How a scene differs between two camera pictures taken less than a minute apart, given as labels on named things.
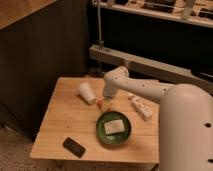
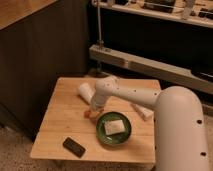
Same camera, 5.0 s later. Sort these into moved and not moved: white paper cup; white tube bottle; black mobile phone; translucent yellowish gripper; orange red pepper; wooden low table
Moved: translucent yellowish gripper; orange red pepper
Not moved: black mobile phone; wooden low table; white tube bottle; white paper cup
